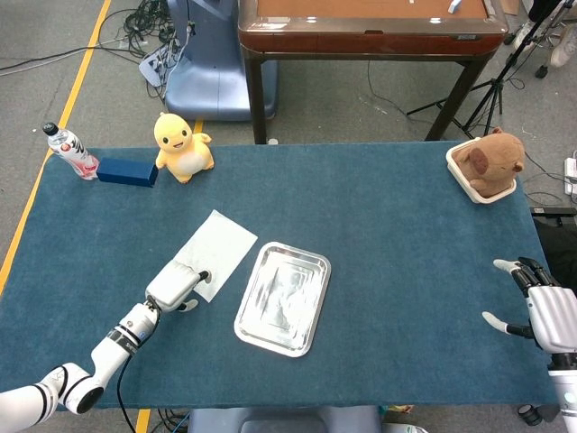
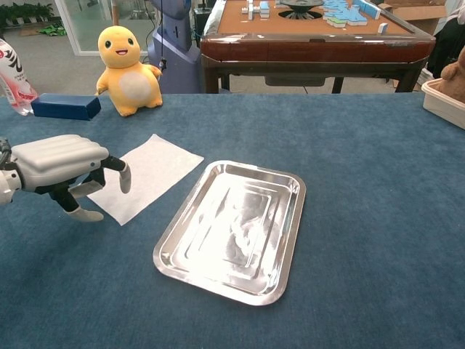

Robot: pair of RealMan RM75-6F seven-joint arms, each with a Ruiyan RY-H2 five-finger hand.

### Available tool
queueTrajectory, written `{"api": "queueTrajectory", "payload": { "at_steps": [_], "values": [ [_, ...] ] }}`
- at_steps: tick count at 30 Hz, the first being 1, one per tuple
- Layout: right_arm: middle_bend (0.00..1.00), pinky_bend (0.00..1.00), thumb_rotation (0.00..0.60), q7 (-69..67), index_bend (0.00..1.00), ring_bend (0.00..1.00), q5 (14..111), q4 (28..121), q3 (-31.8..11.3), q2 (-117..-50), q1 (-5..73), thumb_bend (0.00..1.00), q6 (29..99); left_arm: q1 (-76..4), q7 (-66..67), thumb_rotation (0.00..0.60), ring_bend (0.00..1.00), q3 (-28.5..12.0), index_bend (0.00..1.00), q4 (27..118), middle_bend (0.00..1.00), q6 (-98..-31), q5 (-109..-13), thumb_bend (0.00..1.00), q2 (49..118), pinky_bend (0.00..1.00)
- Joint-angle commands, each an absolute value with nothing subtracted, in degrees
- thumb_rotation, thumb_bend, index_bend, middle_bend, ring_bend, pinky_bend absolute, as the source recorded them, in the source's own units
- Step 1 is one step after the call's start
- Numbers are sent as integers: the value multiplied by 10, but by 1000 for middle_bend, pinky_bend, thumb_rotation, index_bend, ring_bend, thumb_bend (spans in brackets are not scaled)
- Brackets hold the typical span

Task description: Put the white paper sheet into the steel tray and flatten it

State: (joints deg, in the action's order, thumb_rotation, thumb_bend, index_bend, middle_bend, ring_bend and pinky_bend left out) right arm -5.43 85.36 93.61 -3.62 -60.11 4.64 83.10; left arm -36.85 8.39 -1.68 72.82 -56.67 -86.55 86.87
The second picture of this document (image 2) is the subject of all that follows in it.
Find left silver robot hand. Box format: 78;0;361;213
10;134;132;222

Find white paper sheet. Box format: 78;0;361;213
86;133;205;227

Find dark blue box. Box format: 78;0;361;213
31;92;102;121

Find silver metal tray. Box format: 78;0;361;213
152;159;307;307

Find yellow plush dinosaur toy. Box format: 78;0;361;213
94;25;164;118

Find green cloth heap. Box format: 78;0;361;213
38;22;68;37

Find green potted plants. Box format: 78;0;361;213
0;2;54;26

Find small mahjong tile cluster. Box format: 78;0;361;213
241;0;272;20

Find brown wooden mahjong table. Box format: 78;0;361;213
199;0;437;95

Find black mahjong table hub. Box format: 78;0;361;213
278;0;325;19

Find blue felt table cover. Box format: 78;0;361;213
0;92;465;349

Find heap of blue mahjong tiles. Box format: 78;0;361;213
322;0;381;29

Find cream plastic basket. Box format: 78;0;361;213
421;79;465;131

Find brown cardboard box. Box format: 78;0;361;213
383;0;448;36

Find person in dark clothes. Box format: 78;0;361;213
426;0;465;79

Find brown capybara plush toy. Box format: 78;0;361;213
434;47;465;103

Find black hanging cord with pendant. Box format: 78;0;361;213
158;0;168;73

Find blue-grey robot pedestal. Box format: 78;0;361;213
147;0;201;95

